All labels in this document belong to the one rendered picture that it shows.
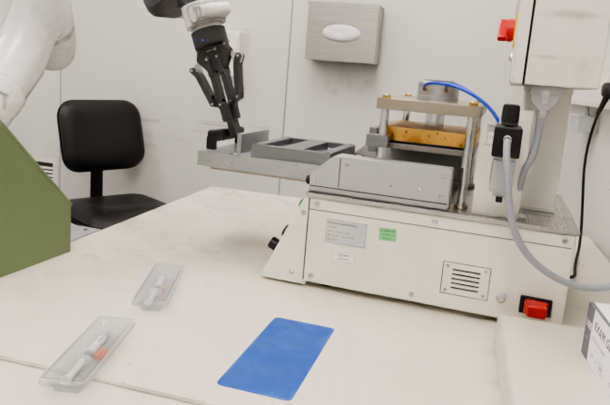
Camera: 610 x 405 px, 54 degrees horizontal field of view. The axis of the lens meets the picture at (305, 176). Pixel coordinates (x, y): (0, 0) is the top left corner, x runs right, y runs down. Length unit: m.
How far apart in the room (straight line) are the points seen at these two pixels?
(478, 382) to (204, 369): 0.37
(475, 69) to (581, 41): 1.64
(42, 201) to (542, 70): 0.90
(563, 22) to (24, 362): 0.91
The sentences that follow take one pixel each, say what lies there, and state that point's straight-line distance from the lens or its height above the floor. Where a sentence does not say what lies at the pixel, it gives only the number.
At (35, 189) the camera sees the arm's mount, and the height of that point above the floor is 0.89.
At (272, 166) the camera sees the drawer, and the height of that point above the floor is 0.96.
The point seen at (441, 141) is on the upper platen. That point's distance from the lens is 1.09.
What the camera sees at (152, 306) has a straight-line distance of 0.98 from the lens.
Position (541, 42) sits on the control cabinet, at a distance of 1.02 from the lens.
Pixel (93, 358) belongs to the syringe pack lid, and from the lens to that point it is 0.82.
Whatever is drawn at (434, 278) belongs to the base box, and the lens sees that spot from 1.07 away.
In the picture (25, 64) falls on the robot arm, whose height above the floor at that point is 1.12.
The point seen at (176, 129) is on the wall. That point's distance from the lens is 2.98.
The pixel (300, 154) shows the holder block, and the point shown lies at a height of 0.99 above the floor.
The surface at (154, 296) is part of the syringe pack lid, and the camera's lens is 1.00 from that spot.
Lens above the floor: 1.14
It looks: 10 degrees down
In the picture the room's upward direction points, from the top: 5 degrees clockwise
